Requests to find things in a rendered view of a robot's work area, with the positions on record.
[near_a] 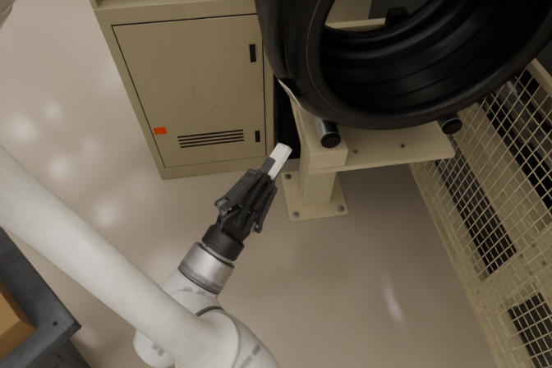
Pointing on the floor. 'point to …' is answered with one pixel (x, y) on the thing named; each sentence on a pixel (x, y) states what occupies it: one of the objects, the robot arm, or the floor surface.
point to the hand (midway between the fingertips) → (275, 161)
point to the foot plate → (337, 208)
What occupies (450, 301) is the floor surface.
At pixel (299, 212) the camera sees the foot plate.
